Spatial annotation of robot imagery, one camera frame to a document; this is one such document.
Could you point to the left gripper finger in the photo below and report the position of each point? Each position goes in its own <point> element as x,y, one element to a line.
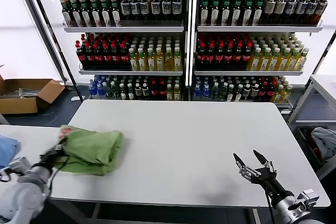
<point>61,144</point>

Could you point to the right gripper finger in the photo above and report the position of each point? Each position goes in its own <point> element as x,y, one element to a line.
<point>270,166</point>
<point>248,172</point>

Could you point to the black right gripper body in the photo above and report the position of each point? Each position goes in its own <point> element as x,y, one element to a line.
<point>273,184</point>

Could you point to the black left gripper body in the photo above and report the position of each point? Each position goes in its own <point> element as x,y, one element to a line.
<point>49,158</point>

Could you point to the light green polo shirt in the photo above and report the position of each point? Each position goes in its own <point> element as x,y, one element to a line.
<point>92,150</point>

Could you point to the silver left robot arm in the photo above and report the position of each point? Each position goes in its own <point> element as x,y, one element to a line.
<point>23,197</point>

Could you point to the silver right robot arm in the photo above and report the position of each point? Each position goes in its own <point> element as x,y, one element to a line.
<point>286,208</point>

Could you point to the light blue cloth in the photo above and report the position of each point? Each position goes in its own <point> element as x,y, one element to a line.
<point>8,148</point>

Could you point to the black storage crate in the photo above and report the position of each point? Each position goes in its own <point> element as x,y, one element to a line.
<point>304,136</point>

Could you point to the small white floor scrap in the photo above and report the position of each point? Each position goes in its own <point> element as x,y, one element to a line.
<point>74,98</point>

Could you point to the open brown cardboard box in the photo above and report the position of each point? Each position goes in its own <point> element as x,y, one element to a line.
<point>15,106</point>

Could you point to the grey crumpled cloth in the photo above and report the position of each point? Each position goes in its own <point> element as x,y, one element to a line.
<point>325,142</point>

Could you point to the blue water bottle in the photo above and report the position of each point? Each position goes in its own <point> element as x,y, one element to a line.
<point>100,90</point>
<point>92,90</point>
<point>206,93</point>
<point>197,93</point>

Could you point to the plastic wrapped metal parts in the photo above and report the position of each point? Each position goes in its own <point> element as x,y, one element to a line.
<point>26,92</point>

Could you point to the green tinted drink bottle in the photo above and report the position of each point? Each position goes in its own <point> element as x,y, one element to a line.
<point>214,92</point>
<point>114,91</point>
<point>223,91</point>
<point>107,91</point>

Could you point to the yellow drink bottle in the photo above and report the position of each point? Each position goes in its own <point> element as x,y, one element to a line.
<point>302,62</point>
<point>286,95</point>
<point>273,62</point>
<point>277,95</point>
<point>177,93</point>
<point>169,93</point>
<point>159,62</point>
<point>142,62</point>
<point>151,62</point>
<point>284,62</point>
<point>293,62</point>
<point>169,62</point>
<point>264,62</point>
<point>254,62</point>
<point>133,62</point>
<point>178,62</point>

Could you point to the red cap cola bottle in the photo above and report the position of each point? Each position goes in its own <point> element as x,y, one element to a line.
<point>99,57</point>
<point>247,56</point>
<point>125,57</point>
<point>162,91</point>
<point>154,91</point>
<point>116,57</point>
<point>229,56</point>
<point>238,56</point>
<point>210,56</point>
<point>81,56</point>
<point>271,91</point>
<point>107,57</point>
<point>220,56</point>
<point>90,57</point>
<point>201,56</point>
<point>262,92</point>

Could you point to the white cap dark bottle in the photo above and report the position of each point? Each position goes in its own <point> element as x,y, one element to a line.
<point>130,93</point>
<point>246,91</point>
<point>122,93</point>
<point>138,91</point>
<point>145,91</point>
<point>231,93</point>
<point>239,93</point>
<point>254,91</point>

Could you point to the green cap dark tea bottle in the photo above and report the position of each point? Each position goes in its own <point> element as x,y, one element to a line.
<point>115,14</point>
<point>67,14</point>
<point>86,14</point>
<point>258,11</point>
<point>248,11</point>
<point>226,11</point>
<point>95,14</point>
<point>77,14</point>
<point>237,11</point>
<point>215,11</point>
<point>204,11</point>
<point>105,14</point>

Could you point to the grey metal shelf unit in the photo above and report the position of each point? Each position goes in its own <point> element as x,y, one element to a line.
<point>249,29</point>
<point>123,29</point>

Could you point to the white label dark drink bottle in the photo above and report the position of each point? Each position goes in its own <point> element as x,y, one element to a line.
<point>155,7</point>
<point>301,9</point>
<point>176,7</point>
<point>125,7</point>
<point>311,9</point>
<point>135,7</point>
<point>166,7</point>
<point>291,9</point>
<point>321,7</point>
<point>144,7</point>

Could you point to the beige label dark drink bottle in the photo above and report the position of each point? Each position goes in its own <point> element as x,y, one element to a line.
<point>279,7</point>
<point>269,7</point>

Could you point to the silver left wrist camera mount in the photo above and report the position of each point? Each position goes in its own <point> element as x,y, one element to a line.
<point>15,167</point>

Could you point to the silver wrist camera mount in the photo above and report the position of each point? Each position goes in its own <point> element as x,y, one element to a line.
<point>15,167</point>
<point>308,197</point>

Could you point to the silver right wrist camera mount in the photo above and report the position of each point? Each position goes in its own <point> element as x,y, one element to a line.
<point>308,197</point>

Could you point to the white table with grey frame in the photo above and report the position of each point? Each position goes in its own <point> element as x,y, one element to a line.
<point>325,85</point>

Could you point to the dark slanted metal post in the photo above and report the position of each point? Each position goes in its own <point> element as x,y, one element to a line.
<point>58,45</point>

